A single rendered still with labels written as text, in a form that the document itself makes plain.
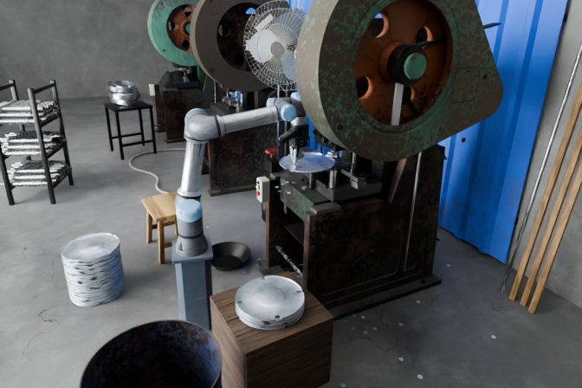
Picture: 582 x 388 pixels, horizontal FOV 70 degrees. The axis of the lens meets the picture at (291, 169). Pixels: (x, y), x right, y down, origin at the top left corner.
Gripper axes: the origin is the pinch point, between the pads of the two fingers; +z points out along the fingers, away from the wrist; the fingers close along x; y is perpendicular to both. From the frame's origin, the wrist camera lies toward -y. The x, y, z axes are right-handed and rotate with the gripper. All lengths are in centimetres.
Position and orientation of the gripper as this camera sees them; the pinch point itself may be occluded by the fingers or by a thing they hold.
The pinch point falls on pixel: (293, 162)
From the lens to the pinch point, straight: 213.7
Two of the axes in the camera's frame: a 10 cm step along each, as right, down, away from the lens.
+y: 8.9, -1.4, 4.3
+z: -0.2, 9.4, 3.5
